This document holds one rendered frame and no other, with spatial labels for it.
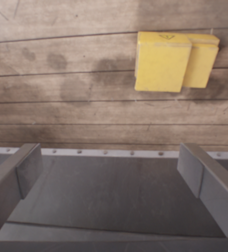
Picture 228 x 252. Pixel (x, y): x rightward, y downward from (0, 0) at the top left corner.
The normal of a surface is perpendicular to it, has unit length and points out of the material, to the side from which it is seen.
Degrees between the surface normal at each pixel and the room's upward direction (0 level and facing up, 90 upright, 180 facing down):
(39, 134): 0
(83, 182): 90
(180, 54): 2
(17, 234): 90
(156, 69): 2
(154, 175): 90
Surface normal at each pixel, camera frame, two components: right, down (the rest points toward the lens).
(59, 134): -0.10, 0.66
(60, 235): -0.08, -0.76
